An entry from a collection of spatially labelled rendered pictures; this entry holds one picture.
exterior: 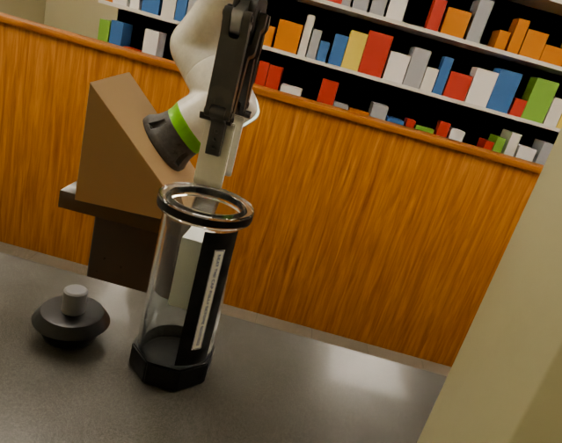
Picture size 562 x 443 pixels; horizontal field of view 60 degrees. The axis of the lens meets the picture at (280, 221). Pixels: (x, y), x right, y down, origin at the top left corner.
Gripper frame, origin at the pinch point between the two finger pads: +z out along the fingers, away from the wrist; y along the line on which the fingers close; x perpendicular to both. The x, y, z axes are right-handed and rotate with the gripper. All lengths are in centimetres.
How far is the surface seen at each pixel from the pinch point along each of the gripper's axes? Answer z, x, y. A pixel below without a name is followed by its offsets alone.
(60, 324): 24.5, 13.4, -3.3
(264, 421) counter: 28.3, -12.8, -5.6
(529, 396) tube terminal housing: 3.5, -25.7, -25.8
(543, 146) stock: 3, -140, 231
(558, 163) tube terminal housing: -9.5, -25.7, -16.9
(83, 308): 23.9, 12.2, 0.1
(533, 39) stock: -48, -111, 231
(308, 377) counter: 28.3, -17.8, 4.9
